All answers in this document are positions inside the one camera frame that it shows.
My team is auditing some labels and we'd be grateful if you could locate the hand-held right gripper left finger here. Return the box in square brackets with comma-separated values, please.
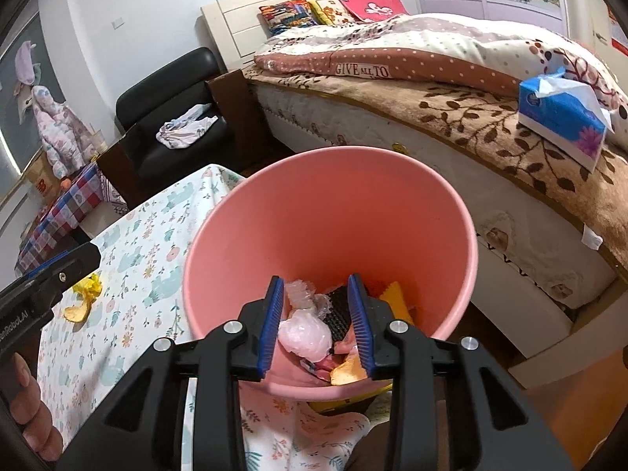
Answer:
[56, 275, 286, 471]

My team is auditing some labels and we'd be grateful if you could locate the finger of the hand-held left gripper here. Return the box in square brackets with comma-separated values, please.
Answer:
[24, 241, 102, 301]

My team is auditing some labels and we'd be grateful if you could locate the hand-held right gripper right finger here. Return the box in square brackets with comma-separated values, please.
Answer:
[347, 272, 575, 471]

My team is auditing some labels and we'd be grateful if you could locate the black foam net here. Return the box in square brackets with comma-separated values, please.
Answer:
[324, 288, 355, 344]

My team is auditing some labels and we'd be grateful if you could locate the pink plastic bag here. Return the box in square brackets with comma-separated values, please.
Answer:
[278, 311, 335, 362]

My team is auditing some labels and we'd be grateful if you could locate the yellow foam net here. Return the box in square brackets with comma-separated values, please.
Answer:
[379, 282, 416, 323]

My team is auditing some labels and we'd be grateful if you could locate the clear plastic wrap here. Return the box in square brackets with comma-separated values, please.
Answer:
[286, 279, 335, 316]

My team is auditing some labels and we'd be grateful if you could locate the pink plastic bin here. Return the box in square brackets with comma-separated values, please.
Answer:
[183, 146, 479, 402]

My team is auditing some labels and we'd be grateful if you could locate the person's left hand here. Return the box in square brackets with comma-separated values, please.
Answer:
[10, 353, 66, 463]

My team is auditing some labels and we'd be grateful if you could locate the yellow plastic wrapper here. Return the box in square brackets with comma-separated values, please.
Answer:
[73, 275, 103, 301]

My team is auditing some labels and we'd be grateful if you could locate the white cabinet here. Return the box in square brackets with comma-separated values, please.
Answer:
[78, 201, 119, 237]

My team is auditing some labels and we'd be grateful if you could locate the checkered tablecloth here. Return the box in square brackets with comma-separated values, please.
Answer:
[15, 162, 129, 276]

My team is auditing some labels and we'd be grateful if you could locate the floral tablecloth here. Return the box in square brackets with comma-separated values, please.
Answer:
[37, 164, 374, 471]

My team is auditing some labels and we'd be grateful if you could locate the brown paper bag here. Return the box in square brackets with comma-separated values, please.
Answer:
[24, 152, 58, 202]

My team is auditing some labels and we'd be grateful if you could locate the dark wooden side panel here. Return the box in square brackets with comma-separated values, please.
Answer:
[95, 128, 144, 208]

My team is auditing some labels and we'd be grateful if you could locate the pink padded jacket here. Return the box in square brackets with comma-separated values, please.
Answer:
[32, 85, 94, 178]

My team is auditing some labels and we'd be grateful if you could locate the dark window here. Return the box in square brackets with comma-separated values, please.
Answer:
[0, 10, 66, 178]

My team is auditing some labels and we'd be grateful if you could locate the pale patterned cloth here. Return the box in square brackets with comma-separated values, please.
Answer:
[156, 104, 221, 151]

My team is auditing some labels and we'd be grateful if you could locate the black leather armchair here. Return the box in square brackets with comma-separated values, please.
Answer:
[115, 47, 232, 183]

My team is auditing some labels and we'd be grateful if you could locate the white quilted mattress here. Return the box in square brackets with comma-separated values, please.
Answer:
[255, 82, 620, 311]

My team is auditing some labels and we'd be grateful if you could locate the purple hat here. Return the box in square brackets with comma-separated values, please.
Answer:
[15, 42, 43, 84]

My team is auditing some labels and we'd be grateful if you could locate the dark wooden nightstand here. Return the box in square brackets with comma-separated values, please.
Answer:
[206, 69, 276, 154]

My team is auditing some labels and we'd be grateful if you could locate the brown leaf-patterned blanket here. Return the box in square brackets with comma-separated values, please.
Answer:
[244, 66, 628, 272]

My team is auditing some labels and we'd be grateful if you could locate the pink dotted quilt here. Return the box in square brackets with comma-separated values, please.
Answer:
[252, 12, 628, 151]

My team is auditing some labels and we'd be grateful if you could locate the white bed headboard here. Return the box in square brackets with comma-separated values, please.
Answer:
[200, 0, 335, 72]

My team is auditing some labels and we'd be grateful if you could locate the blue tissue pack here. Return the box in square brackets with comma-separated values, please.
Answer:
[518, 69, 617, 174]

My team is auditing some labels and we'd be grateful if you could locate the colourful patchwork pillow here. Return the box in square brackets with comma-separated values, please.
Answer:
[259, 0, 320, 38]

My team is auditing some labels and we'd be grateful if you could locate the yellow floral pillow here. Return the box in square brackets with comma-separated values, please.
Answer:
[309, 0, 357, 26]

